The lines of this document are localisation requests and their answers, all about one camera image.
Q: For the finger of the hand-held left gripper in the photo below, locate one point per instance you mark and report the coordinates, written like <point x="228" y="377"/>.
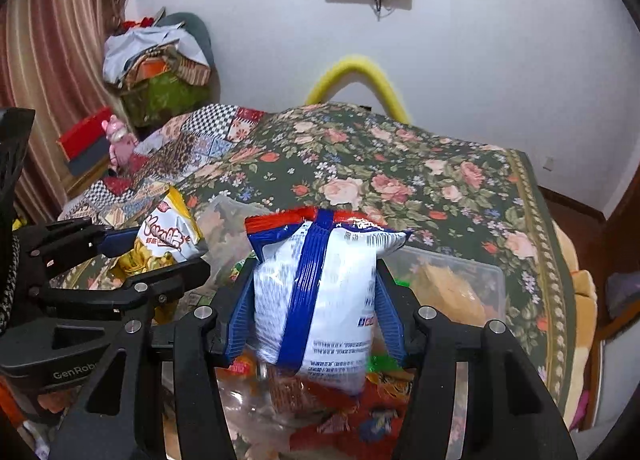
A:
<point x="150" y="285"/>
<point x="120" y="241"/>

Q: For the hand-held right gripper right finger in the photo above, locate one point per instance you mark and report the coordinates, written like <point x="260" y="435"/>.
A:
<point x="392" y="322"/>

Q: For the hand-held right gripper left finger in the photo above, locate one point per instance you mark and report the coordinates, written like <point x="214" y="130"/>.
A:
<point x="240" y="312"/>

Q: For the green striped snack packet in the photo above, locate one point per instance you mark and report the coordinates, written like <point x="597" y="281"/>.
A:
<point x="384" y="363"/>

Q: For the yellow white snack bag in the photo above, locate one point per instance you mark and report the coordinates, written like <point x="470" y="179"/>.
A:
<point x="165" y="235"/>

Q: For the brown cracker pack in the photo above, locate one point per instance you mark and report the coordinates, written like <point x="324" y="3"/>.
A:
<point x="450" y="295"/>

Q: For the red snack packet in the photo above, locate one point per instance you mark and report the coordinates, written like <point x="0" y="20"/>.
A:
<point x="385" y="392"/>

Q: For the blue white snack bag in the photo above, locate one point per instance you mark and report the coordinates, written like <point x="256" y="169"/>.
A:
<point x="315" y="300"/>

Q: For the clear biscuit stick packet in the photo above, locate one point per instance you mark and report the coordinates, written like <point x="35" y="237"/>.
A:
<point x="292" y="392"/>

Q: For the clear plastic container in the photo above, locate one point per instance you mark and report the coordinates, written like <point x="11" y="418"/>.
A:
<point x="492" y="282"/>

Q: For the wooden nightstand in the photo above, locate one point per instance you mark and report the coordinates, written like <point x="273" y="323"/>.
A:
<point x="87" y="183"/>

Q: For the dark grey box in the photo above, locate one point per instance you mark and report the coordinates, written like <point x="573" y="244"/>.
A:
<point x="90" y="160"/>

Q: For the pink plush toy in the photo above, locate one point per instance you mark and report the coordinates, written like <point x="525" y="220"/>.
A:
<point x="120" y="143"/>

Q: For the red box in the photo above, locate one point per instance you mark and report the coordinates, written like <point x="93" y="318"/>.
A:
<point x="82" y="133"/>

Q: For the patchwork quilt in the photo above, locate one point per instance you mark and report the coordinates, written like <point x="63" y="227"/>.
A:
<point x="200" y="140"/>

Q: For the green printed cloth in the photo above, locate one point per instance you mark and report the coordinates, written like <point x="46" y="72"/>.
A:
<point x="165" y="100"/>

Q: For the yellow fleece blanket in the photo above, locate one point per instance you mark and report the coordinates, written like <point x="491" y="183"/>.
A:
<point x="582" y="300"/>

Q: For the pile of clothes on chair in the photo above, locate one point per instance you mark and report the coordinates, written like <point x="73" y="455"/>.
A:
<point x="130" y="48"/>

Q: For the striped curtain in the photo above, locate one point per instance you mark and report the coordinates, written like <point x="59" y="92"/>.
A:
<point x="55" y="40"/>

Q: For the grey cushion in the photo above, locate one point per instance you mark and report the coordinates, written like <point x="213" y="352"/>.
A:
<point x="197" y="35"/>

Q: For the red flowers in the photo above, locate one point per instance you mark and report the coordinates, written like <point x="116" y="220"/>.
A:
<point x="142" y="22"/>

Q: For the yellow foam tube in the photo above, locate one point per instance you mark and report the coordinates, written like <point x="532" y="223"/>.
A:
<point x="357" y="68"/>

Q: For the wall outlet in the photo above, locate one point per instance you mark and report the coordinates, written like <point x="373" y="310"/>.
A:
<point x="548" y="163"/>

